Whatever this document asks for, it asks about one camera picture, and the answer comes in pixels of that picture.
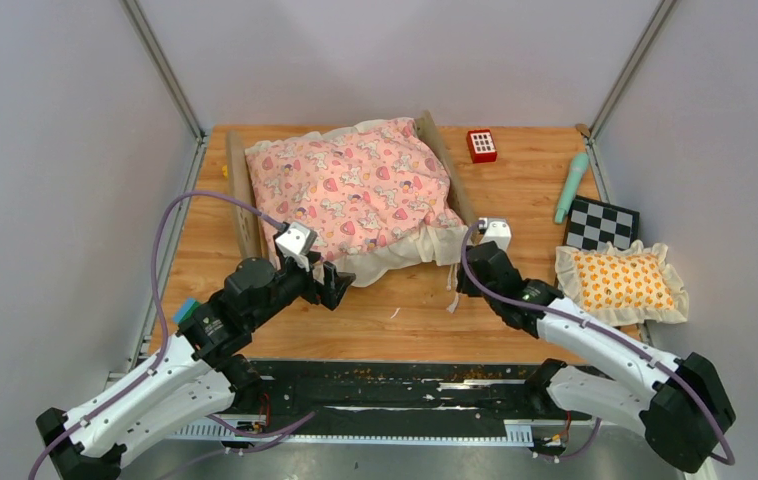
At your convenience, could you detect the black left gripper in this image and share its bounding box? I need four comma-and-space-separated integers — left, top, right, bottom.
248, 250, 356, 329

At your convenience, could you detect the wooden striped pet bed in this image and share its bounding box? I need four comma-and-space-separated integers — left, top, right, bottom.
224, 110, 478, 258

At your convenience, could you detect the pink unicorn drawstring bag blanket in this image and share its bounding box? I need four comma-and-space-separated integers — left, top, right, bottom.
242, 117, 473, 288

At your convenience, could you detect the orange duck print pillow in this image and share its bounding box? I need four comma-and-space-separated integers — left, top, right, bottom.
555, 240, 689, 327

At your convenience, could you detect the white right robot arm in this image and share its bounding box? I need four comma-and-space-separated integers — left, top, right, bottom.
458, 241, 737, 473

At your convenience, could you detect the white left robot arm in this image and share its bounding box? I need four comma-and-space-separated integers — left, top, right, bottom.
36, 257, 356, 479

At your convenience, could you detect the blue green grey block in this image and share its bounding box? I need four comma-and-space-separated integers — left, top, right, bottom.
172, 298, 201, 325

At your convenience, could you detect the black and silver chessboard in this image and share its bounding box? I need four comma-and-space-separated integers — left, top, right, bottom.
563, 196, 640, 251

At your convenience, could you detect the red white grid block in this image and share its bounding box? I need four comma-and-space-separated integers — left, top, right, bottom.
466, 129, 498, 164

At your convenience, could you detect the mint green massager wand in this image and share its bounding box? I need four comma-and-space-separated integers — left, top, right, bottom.
554, 153, 590, 224

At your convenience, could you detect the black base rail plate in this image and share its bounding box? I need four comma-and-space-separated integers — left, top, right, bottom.
222, 359, 592, 438

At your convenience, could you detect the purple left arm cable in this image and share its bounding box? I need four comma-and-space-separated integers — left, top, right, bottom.
27, 190, 317, 480

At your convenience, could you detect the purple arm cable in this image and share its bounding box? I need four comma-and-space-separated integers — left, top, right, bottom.
27, 190, 317, 480
460, 223, 737, 467

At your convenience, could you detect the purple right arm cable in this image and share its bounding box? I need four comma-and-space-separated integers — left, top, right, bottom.
460, 223, 737, 467

